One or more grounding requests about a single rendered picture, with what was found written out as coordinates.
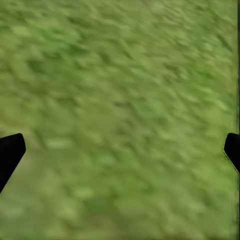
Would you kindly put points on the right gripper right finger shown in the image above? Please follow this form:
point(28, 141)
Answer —
point(232, 149)

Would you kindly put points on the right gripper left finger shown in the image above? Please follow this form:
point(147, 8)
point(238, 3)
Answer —
point(12, 149)

